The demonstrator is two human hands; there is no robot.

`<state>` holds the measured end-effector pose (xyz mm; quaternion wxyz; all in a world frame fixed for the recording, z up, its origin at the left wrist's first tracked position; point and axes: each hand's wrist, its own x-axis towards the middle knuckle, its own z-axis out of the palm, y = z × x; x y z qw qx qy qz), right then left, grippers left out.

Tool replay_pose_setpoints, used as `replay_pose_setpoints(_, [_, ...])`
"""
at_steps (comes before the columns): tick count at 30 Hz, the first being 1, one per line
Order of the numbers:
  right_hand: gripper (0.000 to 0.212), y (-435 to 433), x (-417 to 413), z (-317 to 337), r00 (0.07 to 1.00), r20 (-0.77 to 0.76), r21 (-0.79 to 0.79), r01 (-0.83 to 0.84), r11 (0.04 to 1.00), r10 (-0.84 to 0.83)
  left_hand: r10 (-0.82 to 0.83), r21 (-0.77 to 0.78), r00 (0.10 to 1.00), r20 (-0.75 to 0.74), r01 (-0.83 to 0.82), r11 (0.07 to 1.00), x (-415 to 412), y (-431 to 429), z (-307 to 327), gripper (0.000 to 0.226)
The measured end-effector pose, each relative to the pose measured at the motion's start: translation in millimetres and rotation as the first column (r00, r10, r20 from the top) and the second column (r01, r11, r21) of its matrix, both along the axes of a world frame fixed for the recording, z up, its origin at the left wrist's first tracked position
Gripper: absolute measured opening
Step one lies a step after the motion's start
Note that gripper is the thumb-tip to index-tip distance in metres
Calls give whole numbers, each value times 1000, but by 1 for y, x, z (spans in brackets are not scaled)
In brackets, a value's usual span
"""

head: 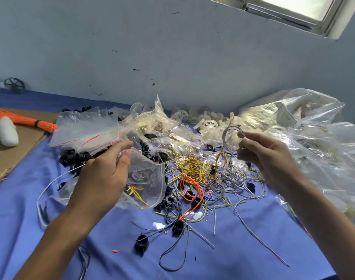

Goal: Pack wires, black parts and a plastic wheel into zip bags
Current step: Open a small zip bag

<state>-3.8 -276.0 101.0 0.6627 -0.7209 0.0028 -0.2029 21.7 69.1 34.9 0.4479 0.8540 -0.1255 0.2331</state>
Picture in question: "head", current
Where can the person's right hand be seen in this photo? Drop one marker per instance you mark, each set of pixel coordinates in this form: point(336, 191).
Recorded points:
point(270, 160)

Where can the person's left hand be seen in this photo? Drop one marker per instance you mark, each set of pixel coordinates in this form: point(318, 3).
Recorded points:
point(101, 180)

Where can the pile of black plastic rings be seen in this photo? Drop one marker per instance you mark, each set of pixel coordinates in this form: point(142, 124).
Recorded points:
point(72, 157)

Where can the clear zip plastic bag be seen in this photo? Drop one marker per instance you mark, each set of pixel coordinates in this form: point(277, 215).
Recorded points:
point(145, 177)

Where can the stack of plastic bags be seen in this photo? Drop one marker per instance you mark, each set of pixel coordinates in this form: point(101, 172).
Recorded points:
point(87, 131)

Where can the pile of large plastic bags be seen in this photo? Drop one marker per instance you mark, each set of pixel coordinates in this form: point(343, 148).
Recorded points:
point(317, 131)

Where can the pile of white plastic wheels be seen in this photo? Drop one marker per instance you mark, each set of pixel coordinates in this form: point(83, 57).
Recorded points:
point(212, 122)

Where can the person's right forearm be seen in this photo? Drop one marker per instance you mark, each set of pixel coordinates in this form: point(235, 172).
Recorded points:
point(329, 230)

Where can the person's left forearm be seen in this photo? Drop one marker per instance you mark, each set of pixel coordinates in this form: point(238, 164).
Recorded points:
point(52, 250)

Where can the brown cardboard sheet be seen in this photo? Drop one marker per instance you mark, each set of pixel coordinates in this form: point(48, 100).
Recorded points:
point(14, 154)

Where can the orange tie bundle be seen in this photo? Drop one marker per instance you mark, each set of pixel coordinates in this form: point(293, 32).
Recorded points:
point(23, 119)

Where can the blue cloth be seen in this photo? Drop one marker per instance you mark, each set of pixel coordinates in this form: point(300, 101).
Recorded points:
point(20, 242)

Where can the white handheld device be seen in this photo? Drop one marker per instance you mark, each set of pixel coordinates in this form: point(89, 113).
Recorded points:
point(5, 131)

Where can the black round wheel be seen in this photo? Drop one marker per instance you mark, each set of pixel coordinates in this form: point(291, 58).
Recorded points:
point(14, 85)

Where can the window frame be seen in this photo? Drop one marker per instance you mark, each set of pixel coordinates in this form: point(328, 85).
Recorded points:
point(294, 11)

